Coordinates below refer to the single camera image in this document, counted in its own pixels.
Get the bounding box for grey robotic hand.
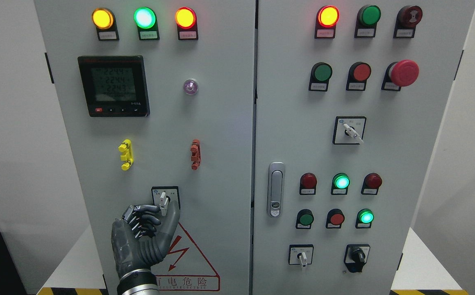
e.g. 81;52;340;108
111;200;180;279

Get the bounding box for white rotary light switch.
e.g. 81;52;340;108
151;186;181;216

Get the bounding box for yellow indicator light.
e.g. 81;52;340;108
91;7;119;41

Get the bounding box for red high voltage warning sign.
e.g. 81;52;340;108
152;224;220;292

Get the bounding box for yellow test terminal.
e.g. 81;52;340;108
118;139;134;170

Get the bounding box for red test terminal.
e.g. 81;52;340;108
190;139;202;170

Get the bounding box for grey left cabinet door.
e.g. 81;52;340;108
34;0;256;295

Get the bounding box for grey cabinet door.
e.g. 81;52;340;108
252;0;475;295
34;0;256;295

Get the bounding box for black digital power meter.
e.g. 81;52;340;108
78;55;150;117

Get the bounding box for clear white light bulb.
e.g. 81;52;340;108
183;78;199;95

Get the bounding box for dark red indicator light left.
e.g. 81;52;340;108
299;172;318;195

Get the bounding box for dark red indicator light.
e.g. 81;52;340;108
299;172;318;195
361;172;383;195

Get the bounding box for red push button lower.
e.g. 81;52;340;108
325;209;345;229

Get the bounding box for green lit indicator middle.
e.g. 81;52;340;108
331;172;350;195

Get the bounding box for green lit indicator light top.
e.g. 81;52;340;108
134;6;160;41

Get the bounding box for red-orange indicator light left door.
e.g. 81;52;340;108
175;6;198;41

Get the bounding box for green lit push button lower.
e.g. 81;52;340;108
355;209;375;229

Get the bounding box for dark red indicator light right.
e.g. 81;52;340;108
361;172;383;195

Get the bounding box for green push button second row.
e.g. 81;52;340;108
308;62;333;92

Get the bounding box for grey right cabinet door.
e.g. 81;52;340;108
252;0;475;295

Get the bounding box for red push button second row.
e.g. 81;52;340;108
346;62;372;91

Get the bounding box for red lit indicator right door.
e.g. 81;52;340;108
314;5;340;39

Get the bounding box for red emergency stop button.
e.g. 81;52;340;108
381;59;420;91

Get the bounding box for green push button top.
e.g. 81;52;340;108
354;5;382;39

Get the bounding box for dark red buzzer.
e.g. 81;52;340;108
393;5;423;39

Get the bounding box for silver door lock handle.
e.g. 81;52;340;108
267;162;285;217

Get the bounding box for white rotary switch bottom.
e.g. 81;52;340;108
289;244;314;269

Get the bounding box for black knob selector switch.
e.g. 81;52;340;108
343;243;370;273

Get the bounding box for white rotary selector switch upper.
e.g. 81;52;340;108
332;116;367;145

